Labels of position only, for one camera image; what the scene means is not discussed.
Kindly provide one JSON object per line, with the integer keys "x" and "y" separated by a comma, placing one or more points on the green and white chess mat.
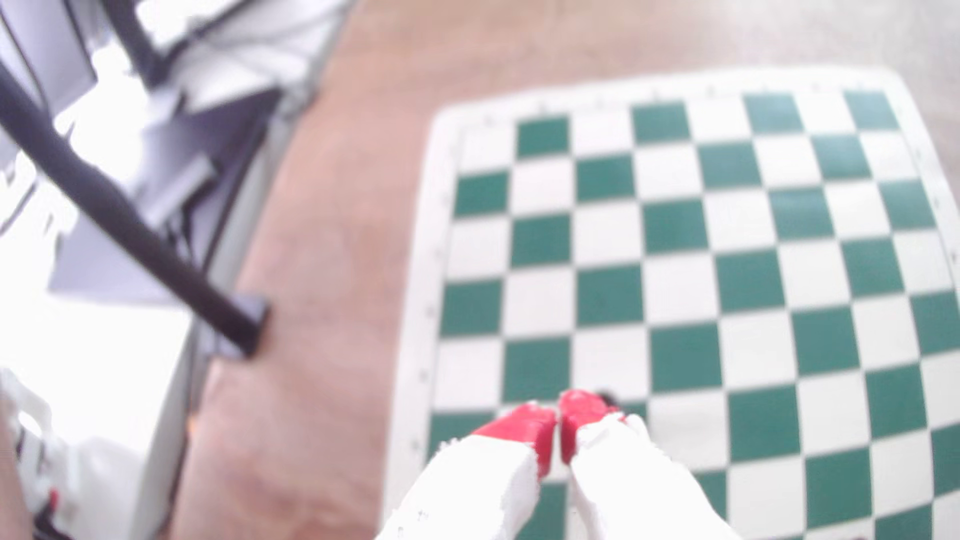
{"x": 675, "y": 225}

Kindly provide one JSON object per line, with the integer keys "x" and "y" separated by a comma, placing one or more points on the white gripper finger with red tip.
{"x": 630, "y": 487}
{"x": 472, "y": 487}

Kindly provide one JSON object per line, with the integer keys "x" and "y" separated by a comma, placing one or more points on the black tripod leg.
{"x": 112, "y": 210}

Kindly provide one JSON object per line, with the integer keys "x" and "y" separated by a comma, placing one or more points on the white ledge strip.
{"x": 247, "y": 202}

